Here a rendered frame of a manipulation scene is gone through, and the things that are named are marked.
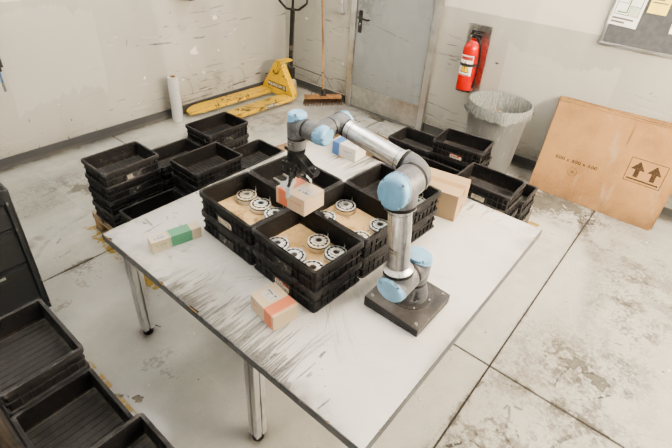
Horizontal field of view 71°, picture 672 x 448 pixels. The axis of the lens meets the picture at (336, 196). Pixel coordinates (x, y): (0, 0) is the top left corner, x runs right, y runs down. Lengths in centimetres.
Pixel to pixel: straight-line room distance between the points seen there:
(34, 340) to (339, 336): 130
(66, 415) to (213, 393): 70
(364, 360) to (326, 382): 17
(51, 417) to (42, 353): 26
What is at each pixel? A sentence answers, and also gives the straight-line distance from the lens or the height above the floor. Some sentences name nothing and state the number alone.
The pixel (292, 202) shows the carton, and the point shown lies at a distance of 192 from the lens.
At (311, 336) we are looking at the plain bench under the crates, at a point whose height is 70.
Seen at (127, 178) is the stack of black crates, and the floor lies 50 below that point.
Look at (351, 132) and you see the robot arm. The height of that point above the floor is 140.
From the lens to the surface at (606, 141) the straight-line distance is 449.
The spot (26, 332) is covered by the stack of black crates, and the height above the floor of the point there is 49.
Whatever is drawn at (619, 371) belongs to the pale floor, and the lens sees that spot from 321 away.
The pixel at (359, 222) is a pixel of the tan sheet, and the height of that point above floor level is 83.
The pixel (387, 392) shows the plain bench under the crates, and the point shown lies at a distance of 178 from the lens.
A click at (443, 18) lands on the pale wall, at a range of 499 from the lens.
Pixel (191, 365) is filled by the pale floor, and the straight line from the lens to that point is 276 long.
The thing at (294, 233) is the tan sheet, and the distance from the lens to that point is 217.
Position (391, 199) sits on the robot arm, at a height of 131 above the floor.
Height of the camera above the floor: 214
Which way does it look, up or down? 33 degrees down
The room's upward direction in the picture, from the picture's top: 4 degrees clockwise
